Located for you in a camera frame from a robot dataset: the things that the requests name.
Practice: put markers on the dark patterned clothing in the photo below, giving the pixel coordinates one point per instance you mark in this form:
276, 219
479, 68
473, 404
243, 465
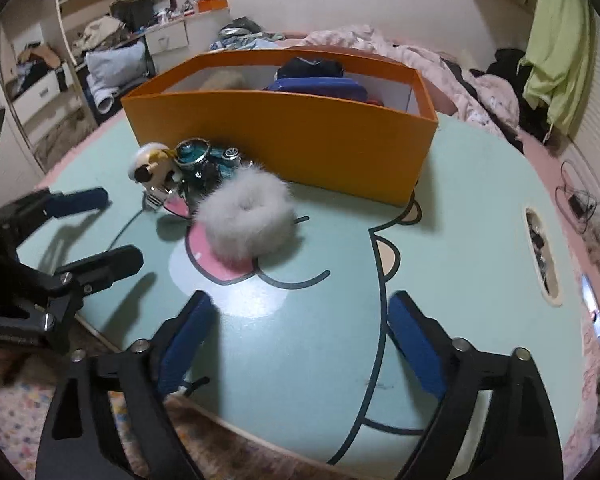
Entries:
240, 27

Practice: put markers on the green hanging garment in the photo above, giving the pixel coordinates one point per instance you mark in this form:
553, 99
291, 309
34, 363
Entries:
555, 45

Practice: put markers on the white shelf unit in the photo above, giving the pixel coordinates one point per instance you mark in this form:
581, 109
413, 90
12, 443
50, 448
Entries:
40, 92

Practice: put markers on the pastel patterned rug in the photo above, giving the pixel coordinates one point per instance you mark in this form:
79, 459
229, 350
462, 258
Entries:
10, 420

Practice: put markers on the mint green cartoon desktop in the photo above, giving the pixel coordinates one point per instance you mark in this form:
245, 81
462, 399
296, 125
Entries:
455, 220

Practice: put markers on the small orange box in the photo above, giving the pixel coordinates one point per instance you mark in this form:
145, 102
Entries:
212, 4

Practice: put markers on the white nightstand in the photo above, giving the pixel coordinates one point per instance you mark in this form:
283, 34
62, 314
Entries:
167, 37

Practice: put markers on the beige clothes pile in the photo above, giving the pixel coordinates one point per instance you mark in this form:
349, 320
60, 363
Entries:
100, 30

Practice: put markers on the blue case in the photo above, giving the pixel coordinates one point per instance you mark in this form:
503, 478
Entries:
320, 88

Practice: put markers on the brown fuzzy rug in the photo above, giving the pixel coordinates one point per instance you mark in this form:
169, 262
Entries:
220, 440

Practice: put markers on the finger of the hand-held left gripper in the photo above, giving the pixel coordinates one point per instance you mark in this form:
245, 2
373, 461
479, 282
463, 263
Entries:
102, 264
80, 201

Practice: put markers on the light blue clothing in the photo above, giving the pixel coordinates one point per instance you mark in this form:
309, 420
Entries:
245, 42

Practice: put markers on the pink floral blanket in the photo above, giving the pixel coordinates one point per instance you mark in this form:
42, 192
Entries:
380, 45

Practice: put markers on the light blue pillow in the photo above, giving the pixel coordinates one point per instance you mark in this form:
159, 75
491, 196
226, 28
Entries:
115, 65

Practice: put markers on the black and white scrunchie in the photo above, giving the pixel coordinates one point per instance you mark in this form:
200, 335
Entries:
310, 67

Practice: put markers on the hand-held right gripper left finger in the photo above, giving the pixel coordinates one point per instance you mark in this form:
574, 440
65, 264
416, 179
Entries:
185, 347

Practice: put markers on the orange cardboard box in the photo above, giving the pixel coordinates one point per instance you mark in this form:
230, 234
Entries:
305, 140

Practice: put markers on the pink bed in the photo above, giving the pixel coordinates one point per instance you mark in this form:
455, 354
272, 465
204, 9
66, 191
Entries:
542, 160

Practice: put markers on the smartphone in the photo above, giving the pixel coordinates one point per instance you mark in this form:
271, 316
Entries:
594, 310

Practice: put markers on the black clothing pile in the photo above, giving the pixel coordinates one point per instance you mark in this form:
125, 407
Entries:
510, 65

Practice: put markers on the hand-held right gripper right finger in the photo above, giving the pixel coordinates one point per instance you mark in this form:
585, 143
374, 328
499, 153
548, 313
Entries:
415, 350

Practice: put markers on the white fluffy scrunchie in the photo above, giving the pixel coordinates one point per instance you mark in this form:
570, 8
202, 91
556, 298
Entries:
230, 232

